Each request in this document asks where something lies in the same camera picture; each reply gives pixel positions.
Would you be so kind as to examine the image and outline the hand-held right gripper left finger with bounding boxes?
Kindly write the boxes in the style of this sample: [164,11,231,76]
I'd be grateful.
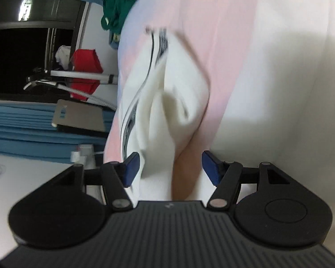
[49,152,140,211]

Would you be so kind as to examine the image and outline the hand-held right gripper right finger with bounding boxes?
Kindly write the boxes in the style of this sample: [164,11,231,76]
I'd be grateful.
[202,151,293,209]

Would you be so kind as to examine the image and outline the white pants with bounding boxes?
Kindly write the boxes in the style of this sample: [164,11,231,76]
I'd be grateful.
[119,27,213,202]

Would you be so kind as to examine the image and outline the garment steamer stand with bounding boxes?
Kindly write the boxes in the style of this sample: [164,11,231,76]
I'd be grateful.
[23,67,119,110]

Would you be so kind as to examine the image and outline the pastel bed blanket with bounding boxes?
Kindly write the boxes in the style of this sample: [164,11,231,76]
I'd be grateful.
[103,0,335,202]

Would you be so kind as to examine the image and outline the red garment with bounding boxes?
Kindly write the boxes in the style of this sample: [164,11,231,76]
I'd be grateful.
[69,49,104,101]

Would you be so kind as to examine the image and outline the white hanging garment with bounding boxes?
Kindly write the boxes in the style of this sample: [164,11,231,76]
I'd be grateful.
[55,45,72,71]

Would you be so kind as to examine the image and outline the green garment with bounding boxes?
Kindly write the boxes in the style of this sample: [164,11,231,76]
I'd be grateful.
[101,0,143,43]

